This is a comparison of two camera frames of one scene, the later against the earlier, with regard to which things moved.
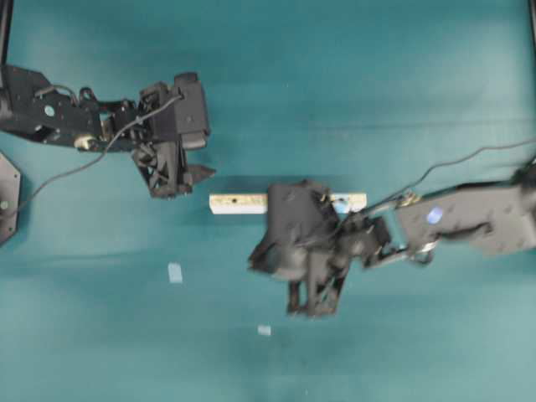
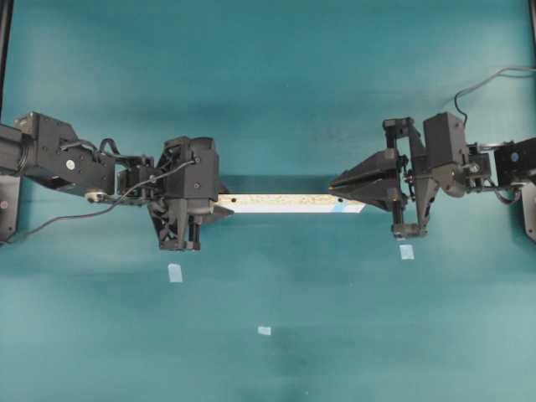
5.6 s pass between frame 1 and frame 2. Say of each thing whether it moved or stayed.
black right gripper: moved
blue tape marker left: stayed
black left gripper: moved
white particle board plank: stayed
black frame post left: stayed
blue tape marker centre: stayed
